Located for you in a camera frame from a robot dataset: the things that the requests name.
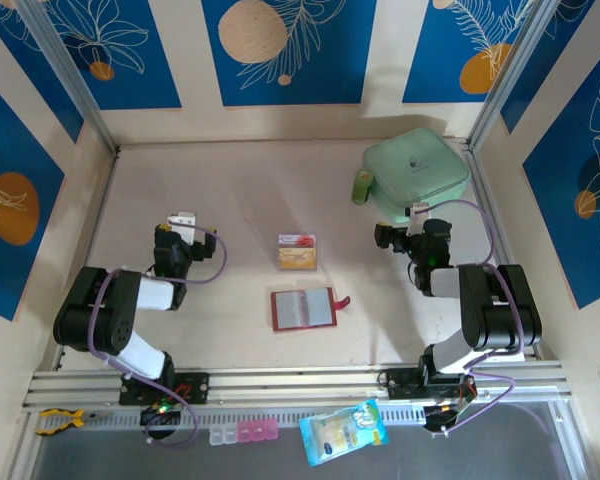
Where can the white and red credit card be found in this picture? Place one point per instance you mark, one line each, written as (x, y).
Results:
(295, 241)

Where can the red card holder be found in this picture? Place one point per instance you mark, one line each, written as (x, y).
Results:
(295, 312)

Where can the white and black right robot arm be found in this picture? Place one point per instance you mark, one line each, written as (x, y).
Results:
(445, 282)

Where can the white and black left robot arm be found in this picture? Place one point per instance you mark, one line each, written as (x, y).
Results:
(155, 295)

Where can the small green bottle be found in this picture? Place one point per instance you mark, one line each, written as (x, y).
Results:
(361, 187)

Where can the mint green zip case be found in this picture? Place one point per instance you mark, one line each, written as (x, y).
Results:
(415, 170)

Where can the black controller board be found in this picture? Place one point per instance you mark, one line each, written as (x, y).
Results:
(155, 416)
(437, 420)

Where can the clear pill box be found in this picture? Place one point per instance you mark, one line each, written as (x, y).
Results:
(223, 436)

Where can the pink pill box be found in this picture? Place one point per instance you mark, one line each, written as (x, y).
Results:
(257, 431)

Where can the blue and white snack packet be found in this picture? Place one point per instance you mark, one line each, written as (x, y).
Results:
(340, 435)

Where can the grey metal panel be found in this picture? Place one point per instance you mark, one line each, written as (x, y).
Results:
(180, 465)

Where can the aluminium side rail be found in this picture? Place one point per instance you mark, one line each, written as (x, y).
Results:
(98, 220)
(483, 180)

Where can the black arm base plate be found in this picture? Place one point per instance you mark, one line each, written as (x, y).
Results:
(200, 387)
(400, 385)

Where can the aluminium rail beam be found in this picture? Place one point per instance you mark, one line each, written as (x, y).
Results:
(300, 380)

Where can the aluminium corner post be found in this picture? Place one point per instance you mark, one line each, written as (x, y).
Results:
(65, 65)
(513, 65)

